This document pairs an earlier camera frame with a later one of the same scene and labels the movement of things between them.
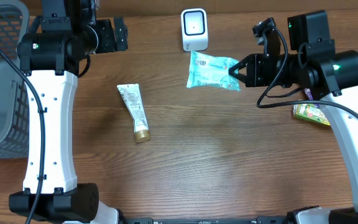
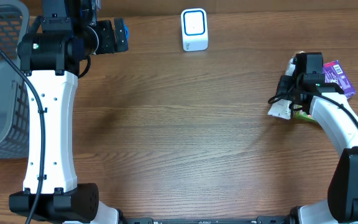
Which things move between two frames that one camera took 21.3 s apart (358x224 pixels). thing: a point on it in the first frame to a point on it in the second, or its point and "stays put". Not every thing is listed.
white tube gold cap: (132, 95) to (282, 108)
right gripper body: (265, 70) to (286, 86)
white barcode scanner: (194, 29) stays put
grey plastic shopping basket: (5, 93) stays put
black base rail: (150, 220) stays put
